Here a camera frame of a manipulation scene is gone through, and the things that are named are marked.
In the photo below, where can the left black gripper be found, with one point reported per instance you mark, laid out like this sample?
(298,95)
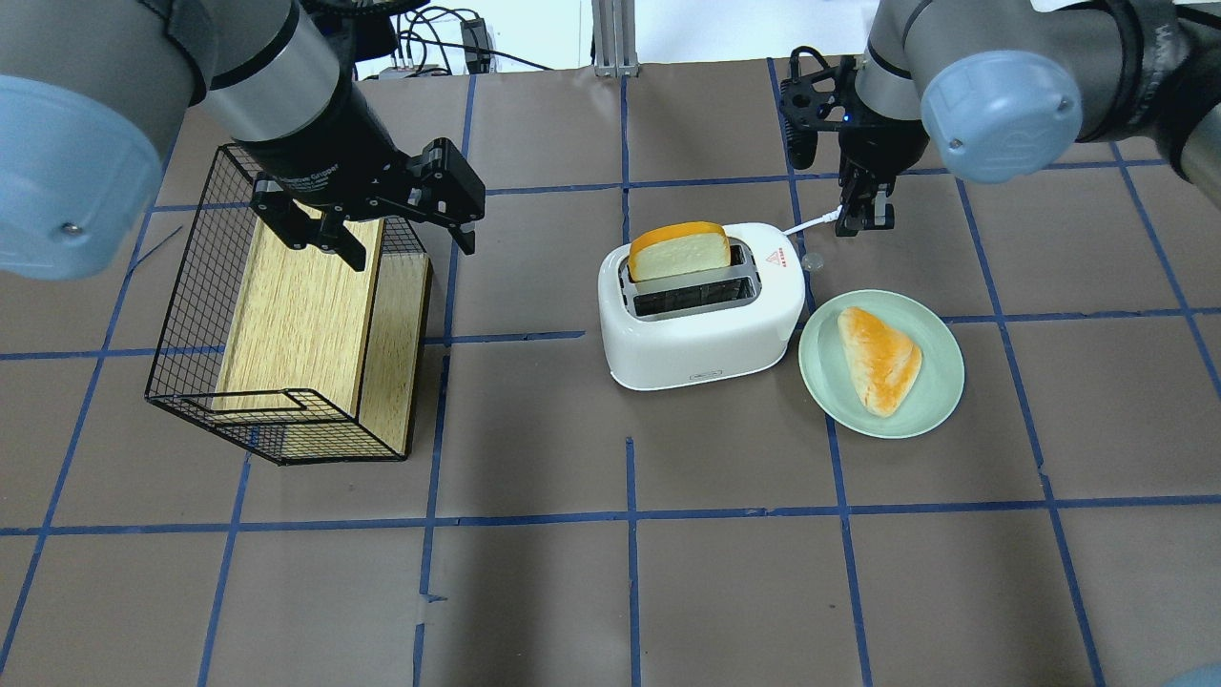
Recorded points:
(329,143)

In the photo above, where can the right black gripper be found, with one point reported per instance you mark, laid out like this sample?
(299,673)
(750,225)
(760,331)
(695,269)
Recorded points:
(885,143)

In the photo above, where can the white toaster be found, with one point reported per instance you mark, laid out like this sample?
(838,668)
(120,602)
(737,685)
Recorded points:
(710,325)

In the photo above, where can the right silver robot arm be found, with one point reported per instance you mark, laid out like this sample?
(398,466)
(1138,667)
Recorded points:
(1000,89)

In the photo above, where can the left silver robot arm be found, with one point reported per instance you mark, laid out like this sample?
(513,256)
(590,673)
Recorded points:
(94,93)

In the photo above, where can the bread slice in toaster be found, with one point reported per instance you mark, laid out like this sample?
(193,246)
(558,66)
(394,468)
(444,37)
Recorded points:
(679,249)

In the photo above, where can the wooden board in basket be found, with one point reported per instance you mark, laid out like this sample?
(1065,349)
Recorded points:
(320,360)

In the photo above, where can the triangular bread on plate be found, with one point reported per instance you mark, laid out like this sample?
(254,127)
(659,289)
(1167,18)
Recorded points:
(884,362)

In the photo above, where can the green plate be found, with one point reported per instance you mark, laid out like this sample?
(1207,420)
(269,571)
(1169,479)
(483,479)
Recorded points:
(936,390)

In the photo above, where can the black power adapter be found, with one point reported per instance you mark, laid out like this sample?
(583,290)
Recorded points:
(477,46)

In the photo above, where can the black wire basket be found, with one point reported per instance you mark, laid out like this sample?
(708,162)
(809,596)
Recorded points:
(192,341)

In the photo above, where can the aluminium frame post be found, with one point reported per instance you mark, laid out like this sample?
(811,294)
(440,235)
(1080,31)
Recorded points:
(614,51)

